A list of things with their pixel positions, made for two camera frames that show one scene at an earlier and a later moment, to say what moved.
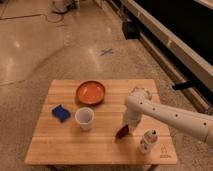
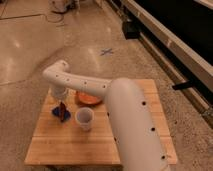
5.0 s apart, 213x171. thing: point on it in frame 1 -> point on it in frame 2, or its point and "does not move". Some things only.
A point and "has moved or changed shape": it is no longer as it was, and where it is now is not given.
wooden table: [78, 121] does not move
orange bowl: [90, 93] does not move
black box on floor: [131, 29] does not move
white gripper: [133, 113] -> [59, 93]
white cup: [85, 117] does not move
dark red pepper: [123, 132] has moved or changed shape
